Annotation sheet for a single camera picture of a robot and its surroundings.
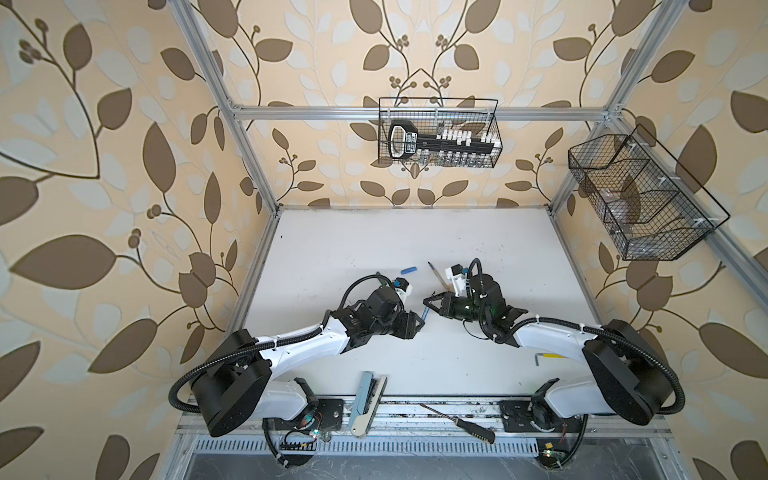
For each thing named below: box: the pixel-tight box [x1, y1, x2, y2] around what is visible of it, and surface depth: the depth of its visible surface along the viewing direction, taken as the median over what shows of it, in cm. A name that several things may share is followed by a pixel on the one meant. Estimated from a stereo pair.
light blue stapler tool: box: [349, 371, 388, 438], surface depth 75 cm
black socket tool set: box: [388, 120, 502, 159], surface depth 84 cm
